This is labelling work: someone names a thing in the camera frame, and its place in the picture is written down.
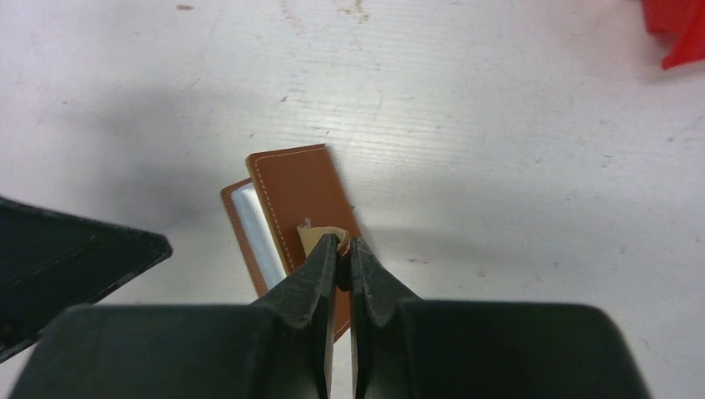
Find red left bin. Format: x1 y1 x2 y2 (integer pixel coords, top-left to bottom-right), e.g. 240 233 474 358
641 0 704 71

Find brown leather card holder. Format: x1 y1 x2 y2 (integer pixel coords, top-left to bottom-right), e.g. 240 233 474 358
220 144 363 342

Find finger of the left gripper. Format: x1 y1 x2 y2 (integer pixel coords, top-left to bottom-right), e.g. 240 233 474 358
1 198 173 361

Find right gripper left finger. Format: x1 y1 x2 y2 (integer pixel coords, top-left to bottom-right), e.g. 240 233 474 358
12 234 338 398

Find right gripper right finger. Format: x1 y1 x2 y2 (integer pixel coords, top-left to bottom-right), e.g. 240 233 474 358
350 239 650 398

